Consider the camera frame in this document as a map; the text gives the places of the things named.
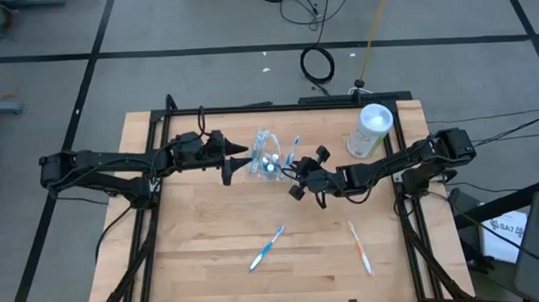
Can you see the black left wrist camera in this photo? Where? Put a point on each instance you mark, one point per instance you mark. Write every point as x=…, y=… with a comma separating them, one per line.
x=215, y=145

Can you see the grey blue floor item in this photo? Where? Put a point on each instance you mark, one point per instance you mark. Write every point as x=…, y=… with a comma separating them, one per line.
x=33, y=1

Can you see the black metal bar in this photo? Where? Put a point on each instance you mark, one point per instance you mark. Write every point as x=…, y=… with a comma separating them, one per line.
x=504, y=203

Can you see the white printed paper box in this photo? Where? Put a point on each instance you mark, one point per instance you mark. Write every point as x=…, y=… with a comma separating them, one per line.
x=503, y=238

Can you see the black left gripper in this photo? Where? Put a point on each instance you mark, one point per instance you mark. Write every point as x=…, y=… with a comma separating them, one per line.
x=188, y=161

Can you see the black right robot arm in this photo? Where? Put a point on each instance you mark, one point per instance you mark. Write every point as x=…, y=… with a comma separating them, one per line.
x=388, y=166

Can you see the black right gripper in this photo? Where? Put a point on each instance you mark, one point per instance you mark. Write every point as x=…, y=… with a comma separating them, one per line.
x=330, y=184

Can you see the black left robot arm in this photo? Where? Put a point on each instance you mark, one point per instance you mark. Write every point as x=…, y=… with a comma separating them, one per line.
x=101, y=158

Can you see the white wipes canister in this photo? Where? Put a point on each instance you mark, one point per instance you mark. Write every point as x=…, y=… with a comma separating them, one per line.
x=369, y=130

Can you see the orange white toothbrush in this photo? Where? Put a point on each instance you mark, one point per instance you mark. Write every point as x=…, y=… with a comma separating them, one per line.
x=360, y=249

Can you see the clear acrylic organiser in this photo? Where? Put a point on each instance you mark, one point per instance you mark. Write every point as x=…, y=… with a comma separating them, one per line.
x=266, y=175

